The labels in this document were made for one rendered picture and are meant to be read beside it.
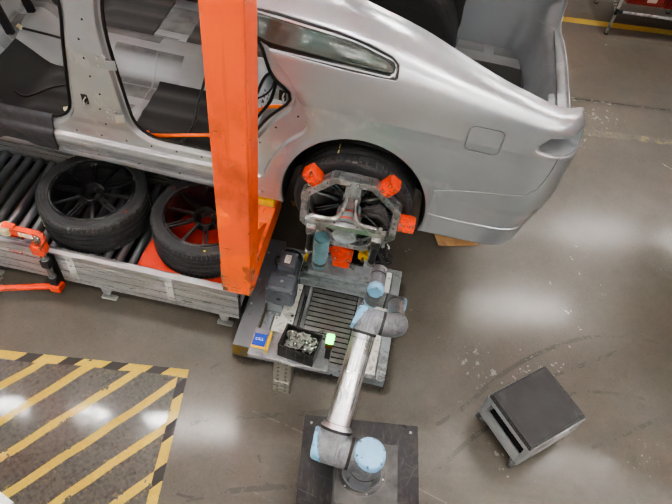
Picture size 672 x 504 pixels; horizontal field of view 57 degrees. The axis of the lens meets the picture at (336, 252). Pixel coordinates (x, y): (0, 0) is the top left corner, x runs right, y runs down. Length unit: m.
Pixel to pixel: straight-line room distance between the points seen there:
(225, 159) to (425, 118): 0.95
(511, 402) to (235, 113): 2.12
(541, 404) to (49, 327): 2.89
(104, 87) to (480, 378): 2.70
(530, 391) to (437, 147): 1.45
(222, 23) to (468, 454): 2.63
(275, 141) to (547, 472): 2.37
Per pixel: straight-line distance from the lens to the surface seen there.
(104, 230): 3.84
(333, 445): 2.89
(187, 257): 3.63
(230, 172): 2.70
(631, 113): 6.30
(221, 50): 2.31
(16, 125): 3.95
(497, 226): 3.44
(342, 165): 3.21
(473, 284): 4.32
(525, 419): 3.54
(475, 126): 2.97
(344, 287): 3.91
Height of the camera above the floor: 3.36
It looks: 52 degrees down
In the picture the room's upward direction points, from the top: 9 degrees clockwise
